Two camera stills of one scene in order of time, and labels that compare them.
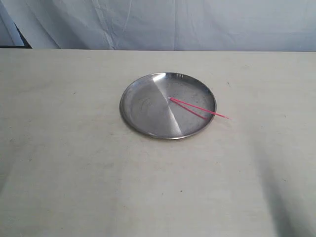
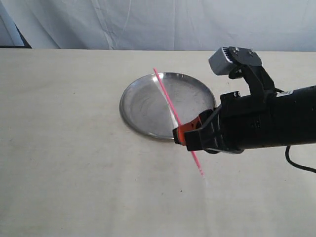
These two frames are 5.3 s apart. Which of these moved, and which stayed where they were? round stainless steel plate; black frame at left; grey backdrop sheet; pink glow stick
Moved: pink glow stick
Stayed: black frame at left; grey backdrop sheet; round stainless steel plate
